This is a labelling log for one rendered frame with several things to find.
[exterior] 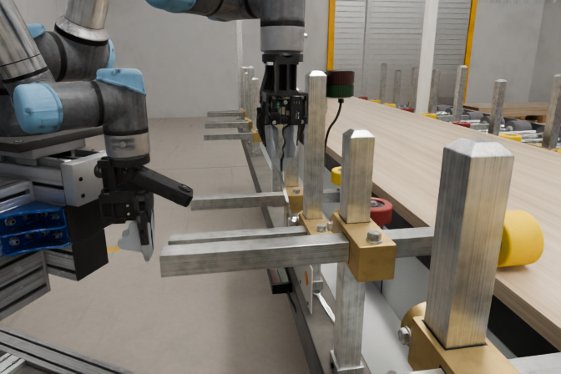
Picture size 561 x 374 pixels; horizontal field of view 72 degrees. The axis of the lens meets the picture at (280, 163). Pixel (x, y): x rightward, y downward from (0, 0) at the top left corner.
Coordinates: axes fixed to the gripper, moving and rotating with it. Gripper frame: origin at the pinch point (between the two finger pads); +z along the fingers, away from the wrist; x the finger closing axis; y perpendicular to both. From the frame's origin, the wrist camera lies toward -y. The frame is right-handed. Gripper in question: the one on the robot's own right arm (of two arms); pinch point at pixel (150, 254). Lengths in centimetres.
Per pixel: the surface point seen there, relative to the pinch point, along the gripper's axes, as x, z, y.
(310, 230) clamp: 3.5, -4.3, -31.1
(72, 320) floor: -100, 83, 59
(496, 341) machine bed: 29, 3, -53
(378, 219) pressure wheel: 4.1, -6.1, -44.9
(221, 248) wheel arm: 25.7, -13.4, -13.9
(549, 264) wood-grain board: 27, -7, -62
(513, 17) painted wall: -764, -126, -681
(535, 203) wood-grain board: 4, -7, -80
